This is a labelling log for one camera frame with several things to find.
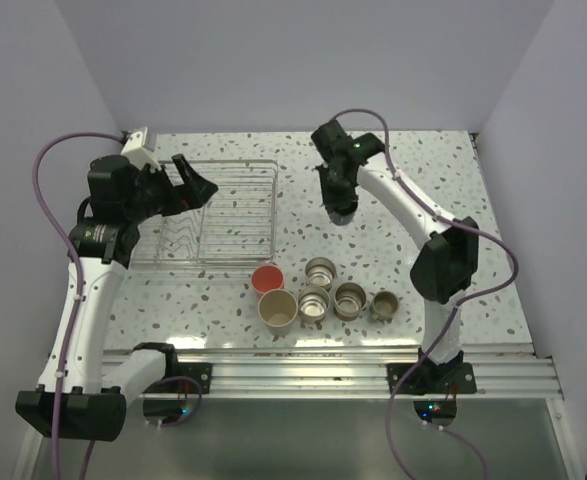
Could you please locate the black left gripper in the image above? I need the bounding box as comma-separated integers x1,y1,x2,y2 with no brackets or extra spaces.
124,154,217,224

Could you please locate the pink plastic cup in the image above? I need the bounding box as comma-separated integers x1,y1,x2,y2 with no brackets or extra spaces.
251,264,285,299

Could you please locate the dark blue ceramic mug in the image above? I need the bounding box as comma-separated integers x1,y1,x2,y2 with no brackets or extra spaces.
325,200,358,226

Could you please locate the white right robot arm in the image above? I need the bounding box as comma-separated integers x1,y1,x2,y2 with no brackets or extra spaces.
311,119,479,393

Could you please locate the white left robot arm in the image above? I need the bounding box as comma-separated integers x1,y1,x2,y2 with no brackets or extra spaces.
15,154,218,442

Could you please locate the steel cup front right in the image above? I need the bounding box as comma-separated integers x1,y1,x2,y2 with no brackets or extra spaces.
333,282,367,321

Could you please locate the steel cup front left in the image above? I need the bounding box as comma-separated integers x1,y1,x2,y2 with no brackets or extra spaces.
297,286,331,324

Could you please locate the beige plastic cup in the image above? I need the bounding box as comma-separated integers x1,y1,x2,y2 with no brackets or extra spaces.
258,289,298,337

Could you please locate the steel wire dish rack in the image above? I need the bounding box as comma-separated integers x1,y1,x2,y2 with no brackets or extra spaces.
131,159,278,269

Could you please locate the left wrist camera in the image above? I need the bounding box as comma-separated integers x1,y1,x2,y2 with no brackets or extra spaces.
121,127,161,172

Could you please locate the small olive handled cup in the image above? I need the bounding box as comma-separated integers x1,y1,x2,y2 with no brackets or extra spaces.
369,291,400,323

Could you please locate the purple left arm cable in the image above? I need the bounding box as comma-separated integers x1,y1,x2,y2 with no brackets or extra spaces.
31,131,129,480

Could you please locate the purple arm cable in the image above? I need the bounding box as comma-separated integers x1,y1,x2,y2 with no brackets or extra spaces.
332,107,519,480
31,131,129,480

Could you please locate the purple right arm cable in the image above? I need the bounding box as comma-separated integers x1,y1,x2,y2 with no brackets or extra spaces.
332,107,519,480

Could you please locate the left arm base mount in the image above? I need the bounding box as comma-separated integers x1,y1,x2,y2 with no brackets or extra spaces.
133,342,213,395

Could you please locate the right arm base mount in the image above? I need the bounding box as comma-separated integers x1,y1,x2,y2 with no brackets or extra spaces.
398,353,478,396

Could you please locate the aluminium rail table edge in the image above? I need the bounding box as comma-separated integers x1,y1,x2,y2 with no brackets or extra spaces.
178,345,563,400

